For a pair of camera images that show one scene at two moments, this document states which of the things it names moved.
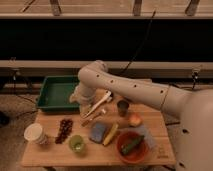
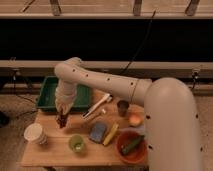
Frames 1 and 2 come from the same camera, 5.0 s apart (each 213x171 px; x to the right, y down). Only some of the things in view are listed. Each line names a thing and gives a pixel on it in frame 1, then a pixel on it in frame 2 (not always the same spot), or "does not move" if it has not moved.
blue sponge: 97,132 does not move
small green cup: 76,143 does not move
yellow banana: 110,135 does not move
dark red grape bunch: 66,128 to 61,120
